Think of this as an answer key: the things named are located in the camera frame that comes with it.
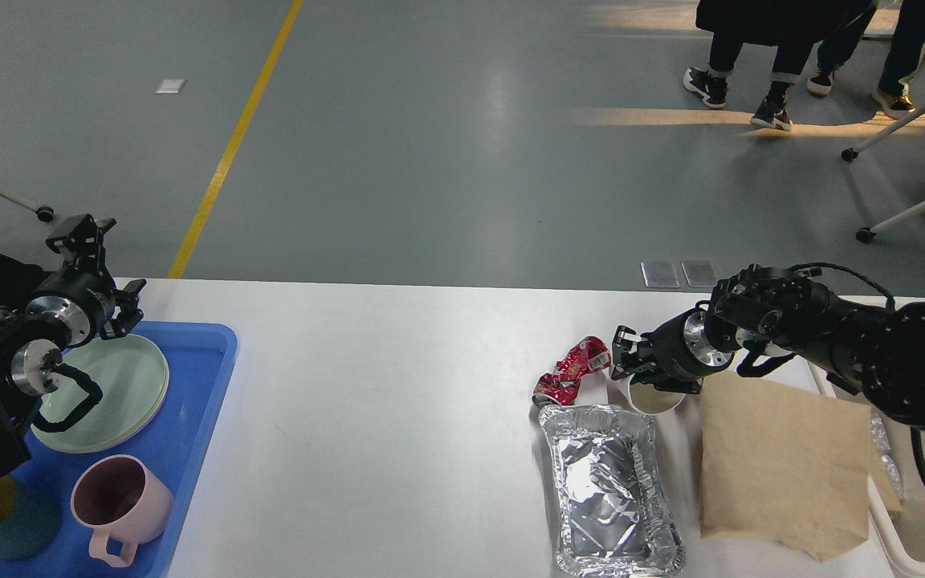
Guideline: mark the white paper cup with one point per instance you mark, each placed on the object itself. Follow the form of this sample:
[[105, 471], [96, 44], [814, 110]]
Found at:
[[646, 399]]

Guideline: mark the crumpled foil in bin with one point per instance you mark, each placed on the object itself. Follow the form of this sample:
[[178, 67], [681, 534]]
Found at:
[[889, 483]]

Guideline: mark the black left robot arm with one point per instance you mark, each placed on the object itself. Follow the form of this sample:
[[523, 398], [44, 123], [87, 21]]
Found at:
[[37, 389]]

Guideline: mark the pink mug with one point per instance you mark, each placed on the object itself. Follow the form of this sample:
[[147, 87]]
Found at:
[[124, 504]]

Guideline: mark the aluminium foil tray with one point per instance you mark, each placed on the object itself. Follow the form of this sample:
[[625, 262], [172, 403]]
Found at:
[[615, 519]]

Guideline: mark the green plate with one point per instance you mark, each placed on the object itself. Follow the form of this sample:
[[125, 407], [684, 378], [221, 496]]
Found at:
[[103, 359]]

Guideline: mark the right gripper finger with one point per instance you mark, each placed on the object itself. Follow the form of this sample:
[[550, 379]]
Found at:
[[632, 354], [660, 381]]

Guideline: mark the clear floor plate left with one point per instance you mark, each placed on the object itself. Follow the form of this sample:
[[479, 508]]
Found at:
[[660, 274]]

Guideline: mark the crushed red can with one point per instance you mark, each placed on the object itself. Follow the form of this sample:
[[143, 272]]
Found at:
[[562, 385]]

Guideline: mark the beige plastic bin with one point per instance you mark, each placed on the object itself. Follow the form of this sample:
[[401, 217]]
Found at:
[[877, 357]]

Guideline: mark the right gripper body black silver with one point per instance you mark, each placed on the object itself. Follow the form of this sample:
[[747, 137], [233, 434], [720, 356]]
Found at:
[[682, 351]]

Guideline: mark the clear floor plate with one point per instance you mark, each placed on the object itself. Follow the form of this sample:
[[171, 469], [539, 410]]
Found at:
[[700, 273], [660, 274]]

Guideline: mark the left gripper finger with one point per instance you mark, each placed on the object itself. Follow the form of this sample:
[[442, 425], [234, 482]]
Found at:
[[128, 315], [80, 240]]

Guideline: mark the teal yellow cup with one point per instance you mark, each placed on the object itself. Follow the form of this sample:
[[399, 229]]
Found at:
[[29, 520]]

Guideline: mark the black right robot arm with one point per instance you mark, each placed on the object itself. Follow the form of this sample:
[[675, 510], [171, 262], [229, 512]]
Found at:
[[774, 314]]

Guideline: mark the clear floor plate right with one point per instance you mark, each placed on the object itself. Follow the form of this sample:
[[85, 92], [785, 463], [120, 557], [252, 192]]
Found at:
[[700, 273]]

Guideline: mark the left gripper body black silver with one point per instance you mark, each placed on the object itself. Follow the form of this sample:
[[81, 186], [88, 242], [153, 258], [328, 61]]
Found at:
[[80, 302]]

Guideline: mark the blue plastic tray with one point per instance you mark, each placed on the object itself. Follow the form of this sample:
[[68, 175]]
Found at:
[[173, 446]]

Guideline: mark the yellow plate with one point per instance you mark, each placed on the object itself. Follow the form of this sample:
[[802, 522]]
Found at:
[[164, 401]]

